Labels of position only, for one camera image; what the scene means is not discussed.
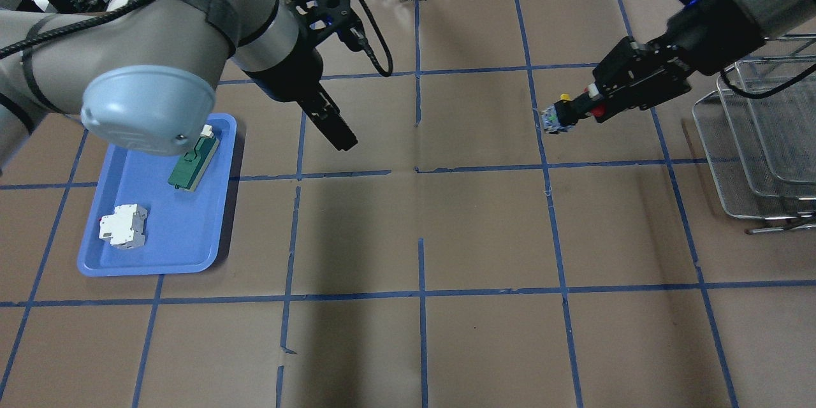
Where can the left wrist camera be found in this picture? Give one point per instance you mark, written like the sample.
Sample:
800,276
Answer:
319,19

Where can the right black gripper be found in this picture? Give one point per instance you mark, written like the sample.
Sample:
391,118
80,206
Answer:
700,34

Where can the green terminal block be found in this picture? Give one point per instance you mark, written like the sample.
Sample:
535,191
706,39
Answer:
190,167

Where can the middle wire mesh tray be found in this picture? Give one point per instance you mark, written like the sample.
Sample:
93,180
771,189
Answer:
775,135

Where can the blue plastic tray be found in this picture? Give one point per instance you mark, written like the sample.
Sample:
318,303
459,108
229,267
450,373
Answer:
182,229

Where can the bottom wire mesh tray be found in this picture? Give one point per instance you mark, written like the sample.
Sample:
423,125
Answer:
740,170

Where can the red emergency push button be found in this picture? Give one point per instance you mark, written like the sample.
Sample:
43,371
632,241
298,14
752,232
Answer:
554,119

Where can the white circuit breaker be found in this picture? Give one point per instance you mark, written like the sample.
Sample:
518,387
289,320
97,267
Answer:
125,227

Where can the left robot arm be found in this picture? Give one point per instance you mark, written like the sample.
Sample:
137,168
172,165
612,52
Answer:
144,76

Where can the wire mesh tray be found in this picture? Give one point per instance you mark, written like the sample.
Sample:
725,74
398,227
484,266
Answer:
784,121
740,170
775,135

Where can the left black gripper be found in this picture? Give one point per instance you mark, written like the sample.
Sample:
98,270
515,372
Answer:
278,80

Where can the top wire mesh tray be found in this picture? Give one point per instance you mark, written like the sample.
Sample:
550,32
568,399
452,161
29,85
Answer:
784,121

